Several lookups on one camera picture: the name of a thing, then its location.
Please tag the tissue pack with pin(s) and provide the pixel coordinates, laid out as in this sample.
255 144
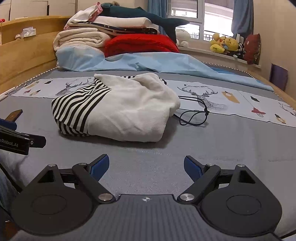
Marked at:
28 32

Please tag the pink white cloth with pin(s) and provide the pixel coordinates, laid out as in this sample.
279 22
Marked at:
87 15

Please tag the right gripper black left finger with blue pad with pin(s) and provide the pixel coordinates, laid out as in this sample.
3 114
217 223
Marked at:
58 201

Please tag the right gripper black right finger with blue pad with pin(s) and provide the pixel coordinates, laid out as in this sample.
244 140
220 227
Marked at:
234 202

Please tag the grey patterned bed sheet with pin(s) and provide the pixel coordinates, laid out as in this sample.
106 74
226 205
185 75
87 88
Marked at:
146 176

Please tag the blue curtain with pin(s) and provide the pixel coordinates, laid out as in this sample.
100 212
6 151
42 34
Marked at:
243 18

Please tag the wooden bed frame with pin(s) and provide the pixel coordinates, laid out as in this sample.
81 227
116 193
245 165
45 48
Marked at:
25 59

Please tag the white plush toy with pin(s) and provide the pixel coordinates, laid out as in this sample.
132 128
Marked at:
183 38

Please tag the black white striped garment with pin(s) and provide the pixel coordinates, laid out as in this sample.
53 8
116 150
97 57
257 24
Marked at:
134 109

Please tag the purple box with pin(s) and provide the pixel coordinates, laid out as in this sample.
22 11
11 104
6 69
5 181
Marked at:
278 76

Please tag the cream folded blanket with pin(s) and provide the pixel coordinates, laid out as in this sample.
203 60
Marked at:
81 36

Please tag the window frame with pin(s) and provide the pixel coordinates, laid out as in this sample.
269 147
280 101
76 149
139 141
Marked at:
205 17

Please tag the white folded bedding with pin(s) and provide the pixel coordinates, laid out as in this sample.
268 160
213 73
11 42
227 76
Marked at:
116 26

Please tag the yellow plush toy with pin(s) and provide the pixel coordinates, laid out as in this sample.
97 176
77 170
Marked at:
223 45

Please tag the dark red cushion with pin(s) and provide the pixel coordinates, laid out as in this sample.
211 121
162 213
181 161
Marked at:
252 48

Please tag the dark teal shark plush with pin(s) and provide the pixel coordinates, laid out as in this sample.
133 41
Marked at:
168 24

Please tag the red blanket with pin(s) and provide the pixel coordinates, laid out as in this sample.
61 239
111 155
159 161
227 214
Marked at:
139 43

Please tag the light blue quilt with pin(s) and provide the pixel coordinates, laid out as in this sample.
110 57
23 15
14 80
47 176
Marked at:
84 58

